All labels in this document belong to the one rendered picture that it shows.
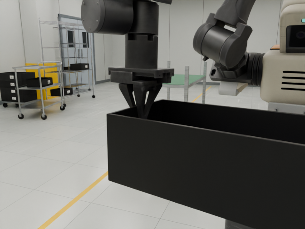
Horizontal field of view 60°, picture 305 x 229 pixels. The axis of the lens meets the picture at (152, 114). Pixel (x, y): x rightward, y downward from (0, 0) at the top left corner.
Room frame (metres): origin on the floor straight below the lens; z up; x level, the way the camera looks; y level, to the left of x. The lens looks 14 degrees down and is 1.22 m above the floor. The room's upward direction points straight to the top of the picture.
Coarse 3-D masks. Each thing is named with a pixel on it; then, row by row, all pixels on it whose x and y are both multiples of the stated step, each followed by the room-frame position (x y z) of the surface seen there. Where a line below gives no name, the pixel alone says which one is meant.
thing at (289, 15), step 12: (288, 0) 0.60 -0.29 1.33; (300, 0) 0.58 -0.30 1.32; (288, 12) 0.57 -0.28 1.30; (300, 12) 0.56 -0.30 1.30; (288, 24) 0.59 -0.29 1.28; (300, 24) 0.58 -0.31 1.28; (288, 36) 0.61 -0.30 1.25; (300, 36) 0.60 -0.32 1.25; (288, 48) 0.63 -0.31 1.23; (300, 48) 0.61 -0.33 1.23
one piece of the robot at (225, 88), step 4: (220, 84) 0.73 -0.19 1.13; (224, 84) 0.72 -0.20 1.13; (228, 84) 0.72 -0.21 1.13; (232, 84) 0.71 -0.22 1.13; (236, 84) 0.71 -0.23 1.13; (220, 88) 0.72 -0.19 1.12; (224, 88) 0.72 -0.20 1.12; (228, 88) 0.71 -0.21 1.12; (232, 88) 0.71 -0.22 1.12; (220, 92) 0.72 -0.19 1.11; (224, 92) 0.71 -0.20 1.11; (228, 92) 0.71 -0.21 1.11; (232, 92) 0.70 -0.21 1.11; (236, 92) 0.70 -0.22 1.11
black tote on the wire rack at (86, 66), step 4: (72, 64) 6.54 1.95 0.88; (76, 64) 6.51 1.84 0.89; (80, 64) 6.48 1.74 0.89; (84, 64) 6.64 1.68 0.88; (88, 64) 6.82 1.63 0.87; (72, 68) 6.54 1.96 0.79; (76, 68) 6.51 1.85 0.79; (80, 68) 6.48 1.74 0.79; (84, 68) 6.63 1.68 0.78; (88, 68) 6.81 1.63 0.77
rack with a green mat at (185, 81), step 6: (168, 66) 3.10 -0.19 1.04; (186, 66) 2.14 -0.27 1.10; (204, 66) 2.95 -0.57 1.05; (186, 72) 2.13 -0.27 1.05; (204, 72) 2.95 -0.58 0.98; (174, 78) 2.63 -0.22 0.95; (180, 78) 2.63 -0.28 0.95; (186, 78) 2.13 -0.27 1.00; (192, 78) 2.63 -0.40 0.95; (198, 78) 2.63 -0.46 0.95; (204, 78) 2.86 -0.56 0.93; (162, 84) 2.20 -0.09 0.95; (168, 84) 2.19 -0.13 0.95; (174, 84) 2.17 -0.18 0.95; (180, 84) 2.17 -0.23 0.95; (186, 84) 2.13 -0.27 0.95; (192, 84) 2.30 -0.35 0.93; (204, 84) 2.95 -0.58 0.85; (168, 90) 3.09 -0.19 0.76; (186, 90) 2.13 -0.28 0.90; (204, 90) 2.95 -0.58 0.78; (168, 96) 3.09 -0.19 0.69; (186, 96) 2.13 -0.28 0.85; (204, 96) 2.95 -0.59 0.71; (204, 102) 2.94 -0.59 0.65
